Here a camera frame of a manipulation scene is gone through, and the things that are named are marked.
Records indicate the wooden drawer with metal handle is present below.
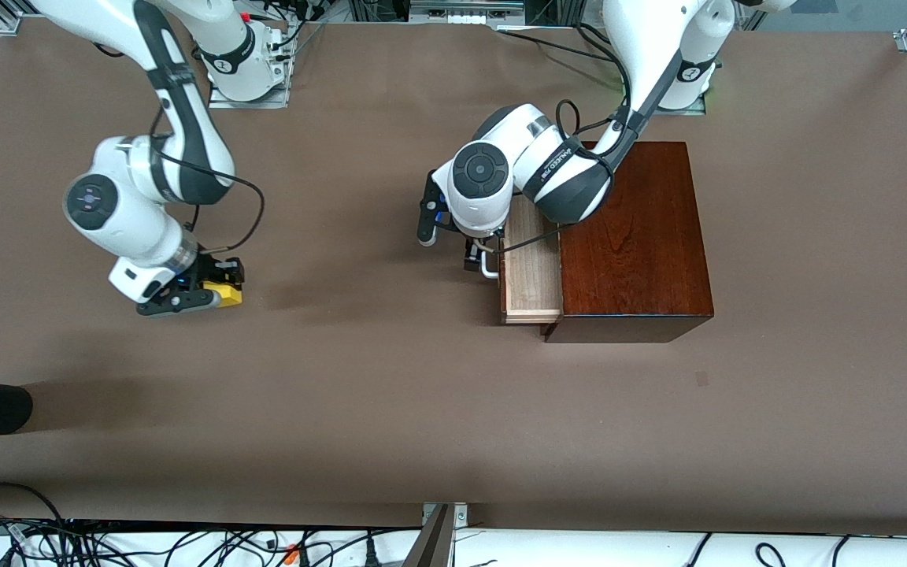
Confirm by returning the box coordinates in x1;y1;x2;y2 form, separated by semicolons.
481;197;565;325

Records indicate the dark wooden drawer cabinet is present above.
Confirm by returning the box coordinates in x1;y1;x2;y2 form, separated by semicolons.
542;142;715;344

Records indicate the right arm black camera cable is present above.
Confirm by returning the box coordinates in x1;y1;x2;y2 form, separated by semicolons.
150;110;265;254

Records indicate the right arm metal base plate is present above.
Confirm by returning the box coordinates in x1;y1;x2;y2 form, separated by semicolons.
208;79;291;109

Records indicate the long black table cable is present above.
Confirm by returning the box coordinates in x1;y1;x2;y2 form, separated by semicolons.
497;28;629;103

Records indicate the aluminium rail with sockets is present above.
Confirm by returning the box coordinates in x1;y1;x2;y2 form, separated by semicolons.
410;0;525;24

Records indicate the short black table cable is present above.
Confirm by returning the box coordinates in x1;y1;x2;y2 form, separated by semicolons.
576;22;620;48

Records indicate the aluminium bracket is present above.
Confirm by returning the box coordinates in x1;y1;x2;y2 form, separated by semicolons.
422;502;468;527

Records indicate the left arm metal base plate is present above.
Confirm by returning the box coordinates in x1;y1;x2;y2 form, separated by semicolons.
654;87;708;117

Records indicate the thin black cable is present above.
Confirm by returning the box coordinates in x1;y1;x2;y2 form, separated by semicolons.
0;482;65;524

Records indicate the grey camera mount pole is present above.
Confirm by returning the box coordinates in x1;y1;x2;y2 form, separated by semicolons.
403;504;454;567

